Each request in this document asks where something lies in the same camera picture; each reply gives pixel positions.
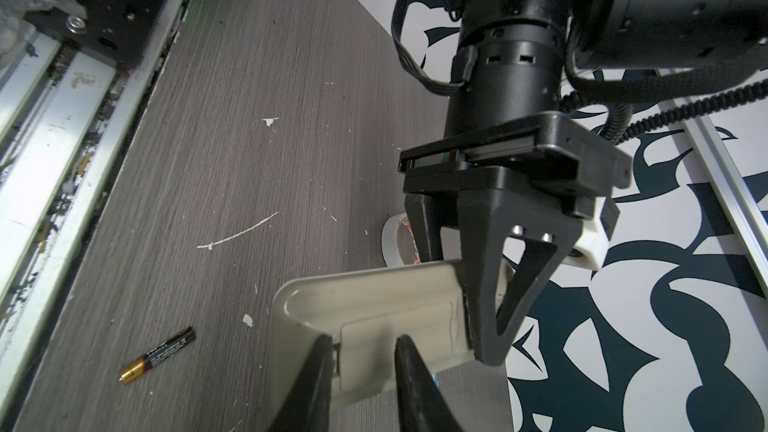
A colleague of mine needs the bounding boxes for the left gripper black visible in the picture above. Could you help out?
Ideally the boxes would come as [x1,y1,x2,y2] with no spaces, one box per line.
[399,0,631,366]

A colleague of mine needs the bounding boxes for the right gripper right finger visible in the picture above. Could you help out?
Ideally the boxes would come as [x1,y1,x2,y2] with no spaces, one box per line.
[394,335,463,432]

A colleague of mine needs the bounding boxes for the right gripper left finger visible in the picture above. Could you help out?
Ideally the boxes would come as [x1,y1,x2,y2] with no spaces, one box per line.
[269,335,335,431]

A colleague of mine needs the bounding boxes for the white remote control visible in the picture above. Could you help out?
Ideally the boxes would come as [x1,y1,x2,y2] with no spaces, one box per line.
[268,259,517,412]

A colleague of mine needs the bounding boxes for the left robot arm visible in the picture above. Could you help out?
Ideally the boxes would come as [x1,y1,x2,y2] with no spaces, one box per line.
[397,0,767,366]

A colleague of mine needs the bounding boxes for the roll of clear tape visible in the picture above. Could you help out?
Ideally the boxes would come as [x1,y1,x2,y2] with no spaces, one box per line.
[381,213,421,268]

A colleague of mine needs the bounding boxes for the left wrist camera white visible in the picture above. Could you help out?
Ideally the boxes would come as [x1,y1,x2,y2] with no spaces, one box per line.
[564,197,620,271]

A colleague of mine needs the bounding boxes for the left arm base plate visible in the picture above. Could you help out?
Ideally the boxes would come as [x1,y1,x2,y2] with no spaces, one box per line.
[23,0,193,70]

